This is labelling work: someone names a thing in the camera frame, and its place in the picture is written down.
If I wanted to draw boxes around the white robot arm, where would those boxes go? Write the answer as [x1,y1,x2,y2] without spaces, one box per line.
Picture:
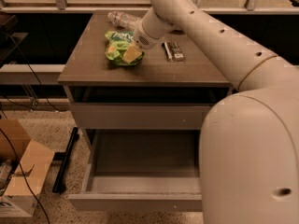
[134,0,299,224]

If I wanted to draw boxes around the black metal floor bar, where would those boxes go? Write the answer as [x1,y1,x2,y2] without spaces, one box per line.
[52,127,79,193]

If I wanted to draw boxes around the black cable on left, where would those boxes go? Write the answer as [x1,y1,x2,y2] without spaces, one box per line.
[0,31,68,224]

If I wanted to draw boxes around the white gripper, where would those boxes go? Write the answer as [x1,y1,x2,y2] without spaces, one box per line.
[122,7,175,63]

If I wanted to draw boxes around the green rice chip bag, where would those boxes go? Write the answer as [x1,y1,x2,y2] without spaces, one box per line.
[105,31,144,66]

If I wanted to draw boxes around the open cardboard box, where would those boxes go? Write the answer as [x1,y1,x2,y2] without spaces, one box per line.
[0,119,54,217]

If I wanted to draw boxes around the closed grey upper drawer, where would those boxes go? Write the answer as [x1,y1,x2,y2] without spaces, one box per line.
[70,103,210,130]

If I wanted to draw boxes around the open grey middle drawer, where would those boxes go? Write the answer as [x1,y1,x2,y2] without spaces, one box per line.
[68,130,202,212]

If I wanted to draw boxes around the grey drawer cabinet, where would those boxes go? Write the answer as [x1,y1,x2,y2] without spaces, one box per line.
[57,9,233,213]

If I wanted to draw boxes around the clear plastic water bottle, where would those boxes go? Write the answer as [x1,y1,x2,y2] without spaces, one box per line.
[107,11,142,32]

